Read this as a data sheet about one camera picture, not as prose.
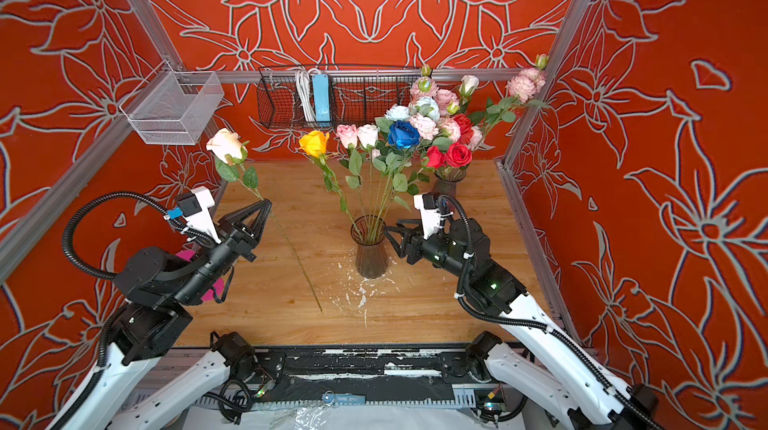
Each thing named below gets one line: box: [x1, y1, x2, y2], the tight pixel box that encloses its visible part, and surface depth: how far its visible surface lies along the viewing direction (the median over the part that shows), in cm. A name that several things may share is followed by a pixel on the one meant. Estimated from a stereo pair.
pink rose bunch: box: [386, 64, 471, 200], surface depth 70 cm
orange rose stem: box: [298, 130, 363, 242], surface depth 67 cm
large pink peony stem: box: [438, 116, 461, 143], surface depth 71 cm
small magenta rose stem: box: [372, 146, 446, 240], surface depth 67 cm
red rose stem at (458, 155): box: [445, 142, 473, 170], surface depth 65 cm
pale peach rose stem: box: [206, 128, 323, 313], surface depth 48 cm
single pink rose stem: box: [336, 124, 365, 239], surface depth 72 cm
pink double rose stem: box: [410, 64, 460, 117], surface depth 80 cm
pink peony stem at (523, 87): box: [474, 54, 550, 149], surface depth 77 cm
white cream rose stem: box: [358, 124, 379, 239], surface depth 69 cm
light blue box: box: [311, 74, 331, 127], surface depth 92 cm
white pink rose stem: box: [459, 75, 483, 151], surface depth 84 cm
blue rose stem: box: [373, 120, 421, 241], surface depth 64 cm
